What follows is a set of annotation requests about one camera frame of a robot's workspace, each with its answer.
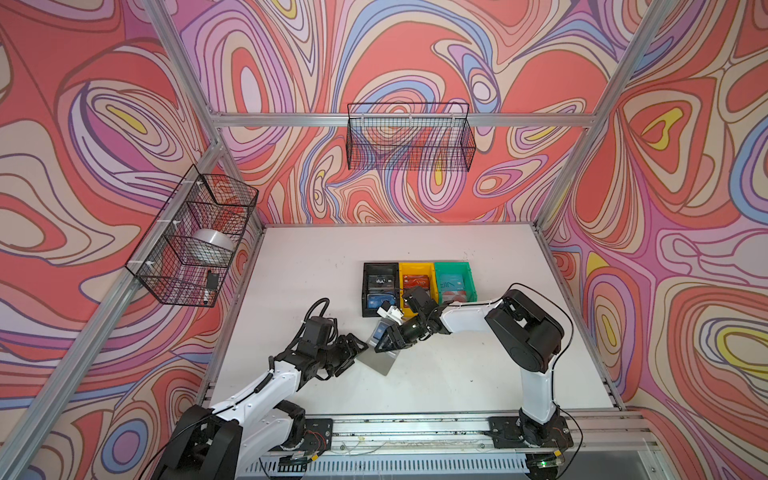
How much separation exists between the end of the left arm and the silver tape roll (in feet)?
0.89

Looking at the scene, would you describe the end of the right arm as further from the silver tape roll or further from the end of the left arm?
the silver tape roll

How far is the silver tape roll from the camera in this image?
27.9 inches

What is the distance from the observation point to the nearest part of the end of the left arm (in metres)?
0.64
